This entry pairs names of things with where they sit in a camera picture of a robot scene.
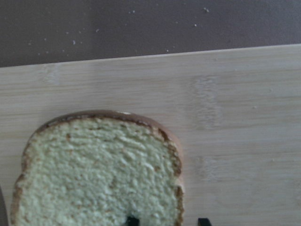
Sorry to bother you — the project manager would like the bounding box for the wooden cutting board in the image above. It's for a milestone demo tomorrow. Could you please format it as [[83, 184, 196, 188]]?
[[0, 45, 301, 226]]

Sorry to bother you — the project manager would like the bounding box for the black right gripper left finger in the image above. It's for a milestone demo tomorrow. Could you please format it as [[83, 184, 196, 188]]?
[[125, 216, 140, 226]]

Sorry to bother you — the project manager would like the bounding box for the bread slice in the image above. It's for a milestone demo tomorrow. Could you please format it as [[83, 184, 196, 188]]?
[[10, 110, 184, 226]]

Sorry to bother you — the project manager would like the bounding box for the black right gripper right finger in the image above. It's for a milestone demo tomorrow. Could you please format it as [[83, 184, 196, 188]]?
[[198, 218, 212, 226]]

